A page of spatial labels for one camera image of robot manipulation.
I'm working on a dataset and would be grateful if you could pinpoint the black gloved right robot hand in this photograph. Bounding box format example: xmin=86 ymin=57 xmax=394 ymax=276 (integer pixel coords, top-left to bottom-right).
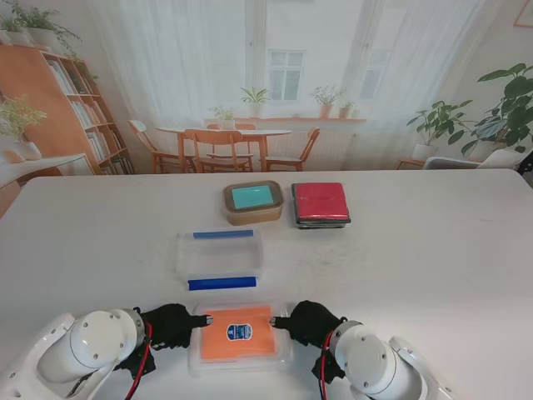
xmin=269 ymin=299 xmax=346 ymax=349

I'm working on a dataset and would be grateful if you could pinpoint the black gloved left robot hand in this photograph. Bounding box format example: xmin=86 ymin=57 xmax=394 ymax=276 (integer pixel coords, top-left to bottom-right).
xmin=141 ymin=302 xmax=214 ymax=351

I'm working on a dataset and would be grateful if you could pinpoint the clear container with blue clips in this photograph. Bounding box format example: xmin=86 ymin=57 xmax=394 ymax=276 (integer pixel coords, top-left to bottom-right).
xmin=177 ymin=227 xmax=264 ymax=293

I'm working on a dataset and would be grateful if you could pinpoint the clear lid with orange label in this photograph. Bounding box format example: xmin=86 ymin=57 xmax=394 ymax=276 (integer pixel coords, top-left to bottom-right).
xmin=187 ymin=302 xmax=295 ymax=376

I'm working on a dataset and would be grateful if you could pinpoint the black plastic tray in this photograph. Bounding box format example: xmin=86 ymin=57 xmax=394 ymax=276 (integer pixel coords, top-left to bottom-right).
xmin=290 ymin=182 xmax=353 ymax=231

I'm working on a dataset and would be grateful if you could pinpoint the brown kraft paper container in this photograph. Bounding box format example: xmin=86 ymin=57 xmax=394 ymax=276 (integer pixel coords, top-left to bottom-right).
xmin=222 ymin=179 xmax=286 ymax=227

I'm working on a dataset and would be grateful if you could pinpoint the clear lid with teal label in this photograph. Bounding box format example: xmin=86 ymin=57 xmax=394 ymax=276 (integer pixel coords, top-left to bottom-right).
xmin=222 ymin=179 xmax=286 ymax=213

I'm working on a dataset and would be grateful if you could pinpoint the black stand clamp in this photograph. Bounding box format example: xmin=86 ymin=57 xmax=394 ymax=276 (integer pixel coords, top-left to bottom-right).
xmin=517 ymin=150 xmax=533 ymax=178

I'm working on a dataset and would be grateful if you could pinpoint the printed room backdrop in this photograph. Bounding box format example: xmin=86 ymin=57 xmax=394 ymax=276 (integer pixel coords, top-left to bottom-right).
xmin=0 ymin=0 xmax=533 ymax=184

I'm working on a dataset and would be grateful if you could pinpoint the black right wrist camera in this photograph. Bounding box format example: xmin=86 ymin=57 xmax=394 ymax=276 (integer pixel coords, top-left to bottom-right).
xmin=311 ymin=353 xmax=346 ymax=387

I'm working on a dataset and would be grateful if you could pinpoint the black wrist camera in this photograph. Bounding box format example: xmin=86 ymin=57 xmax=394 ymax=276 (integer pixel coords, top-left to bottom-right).
xmin=311 ymin=353 xmax=346 ymax=387
xmin=114 ymin=347 xmax=157 ymax=380

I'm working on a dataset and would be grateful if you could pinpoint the red black right arm cable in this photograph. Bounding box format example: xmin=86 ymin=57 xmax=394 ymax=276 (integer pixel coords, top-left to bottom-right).
xmin=316 ymin=332 xmax=335 ymax=400

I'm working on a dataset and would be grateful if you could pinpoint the red black arm cable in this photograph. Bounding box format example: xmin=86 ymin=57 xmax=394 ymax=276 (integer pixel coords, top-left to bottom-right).
xmin=124 ymin=322 xmax=154 ymax=400
xmin=316 ymin=332 xmax=335 ymax=400

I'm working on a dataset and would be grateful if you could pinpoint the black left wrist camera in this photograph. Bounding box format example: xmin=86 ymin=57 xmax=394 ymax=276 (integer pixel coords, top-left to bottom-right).
xmin=114 ymin=347 xmax=157 ymax=380

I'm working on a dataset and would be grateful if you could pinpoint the red black left arm cable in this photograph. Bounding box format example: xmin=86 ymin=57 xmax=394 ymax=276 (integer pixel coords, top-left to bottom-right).
xmin=124 ymin=322 xmax=154 ymax=400

